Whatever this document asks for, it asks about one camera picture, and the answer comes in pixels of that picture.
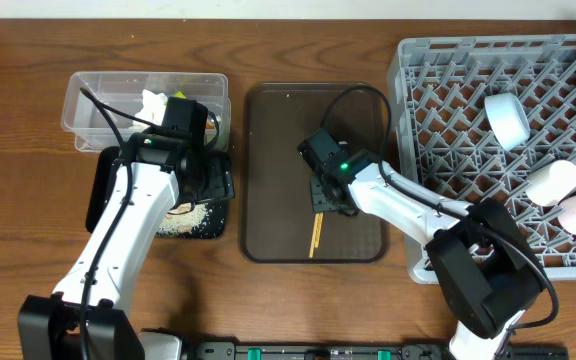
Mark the wooden chopstick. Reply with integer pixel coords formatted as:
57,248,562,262
309,213,323,258
313,213,324,248

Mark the yellow snack wrapper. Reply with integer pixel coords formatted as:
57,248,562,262
172,91,186,99

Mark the white tissue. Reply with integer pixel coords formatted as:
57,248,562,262
132,89,168,129

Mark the light blue bowl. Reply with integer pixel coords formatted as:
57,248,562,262
484,93,530,151

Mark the white cup green inside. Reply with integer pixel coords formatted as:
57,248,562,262
525,160,576,207

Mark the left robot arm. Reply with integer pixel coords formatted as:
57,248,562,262
18,97,234,359

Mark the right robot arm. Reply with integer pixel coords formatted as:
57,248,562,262
297,129,545,359

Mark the clear plastic waste bin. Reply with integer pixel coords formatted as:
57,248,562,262
61,71,231,153

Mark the grey dishwasher rack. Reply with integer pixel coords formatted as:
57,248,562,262
387,34,576,280

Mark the black plastic tray bin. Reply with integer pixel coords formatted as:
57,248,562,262
85,146,228,239

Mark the brown serving tray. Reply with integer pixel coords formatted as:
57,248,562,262
240,83,389,264

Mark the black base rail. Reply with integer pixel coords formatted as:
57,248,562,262
187,341,569,360

